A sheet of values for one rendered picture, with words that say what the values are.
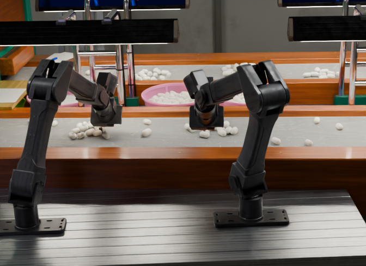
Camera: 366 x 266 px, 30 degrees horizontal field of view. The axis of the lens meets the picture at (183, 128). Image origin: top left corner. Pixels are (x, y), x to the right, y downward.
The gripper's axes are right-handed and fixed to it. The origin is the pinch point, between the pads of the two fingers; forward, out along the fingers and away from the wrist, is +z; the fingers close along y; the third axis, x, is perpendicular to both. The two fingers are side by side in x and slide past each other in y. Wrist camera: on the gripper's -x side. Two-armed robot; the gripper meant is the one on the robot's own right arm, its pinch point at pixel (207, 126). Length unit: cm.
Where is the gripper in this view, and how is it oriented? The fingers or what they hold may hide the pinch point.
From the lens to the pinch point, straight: 210.5
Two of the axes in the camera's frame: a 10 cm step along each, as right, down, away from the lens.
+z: 0.7, 3.3, 9.4
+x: -0.2, 9.4, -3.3
